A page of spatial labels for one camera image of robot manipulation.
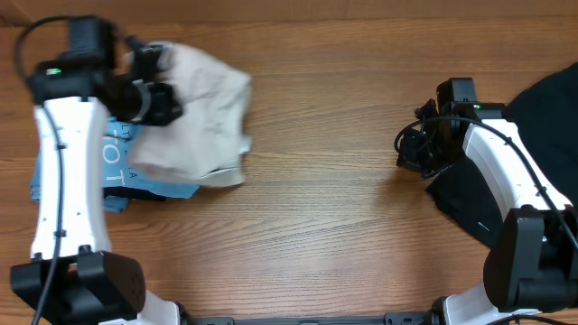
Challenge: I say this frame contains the beige khaki shorts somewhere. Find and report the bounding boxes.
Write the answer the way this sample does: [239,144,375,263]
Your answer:
[129,42,252,188]

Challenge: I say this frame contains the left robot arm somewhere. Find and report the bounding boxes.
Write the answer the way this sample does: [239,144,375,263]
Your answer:
[10,15,188,324]

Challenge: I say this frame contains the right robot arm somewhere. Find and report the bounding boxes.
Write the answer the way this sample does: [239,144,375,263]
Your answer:
[394,78,577,324]

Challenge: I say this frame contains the folded light blue t-shirt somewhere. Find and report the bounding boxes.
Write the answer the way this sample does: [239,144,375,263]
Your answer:
[101,117,200,199]

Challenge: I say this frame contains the folded blue denim jeans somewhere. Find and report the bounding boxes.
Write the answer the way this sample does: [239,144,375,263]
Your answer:
[30,153,132,214]

